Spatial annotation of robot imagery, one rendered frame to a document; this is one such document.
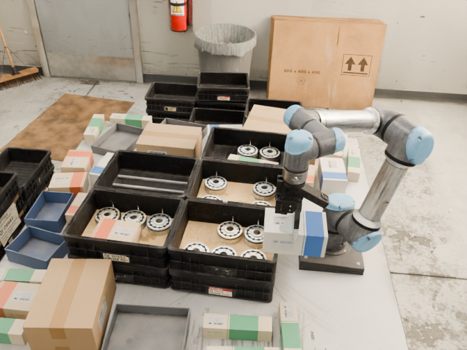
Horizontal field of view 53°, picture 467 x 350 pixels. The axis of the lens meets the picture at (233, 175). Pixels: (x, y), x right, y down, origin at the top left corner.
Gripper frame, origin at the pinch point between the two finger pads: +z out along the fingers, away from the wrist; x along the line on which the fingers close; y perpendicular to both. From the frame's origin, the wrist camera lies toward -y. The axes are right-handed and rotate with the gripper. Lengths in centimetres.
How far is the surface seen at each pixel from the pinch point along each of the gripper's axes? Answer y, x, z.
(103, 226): 71, -15, 20
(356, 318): -26.9, 1.8, 40.9
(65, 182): 105, -56, 33
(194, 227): 38, -26, 28
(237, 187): 23, -55, 28
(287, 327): -0.6, 13.0, 34.7
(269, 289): 6.2, -1.6, 32.8
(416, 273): -87, -90, 112
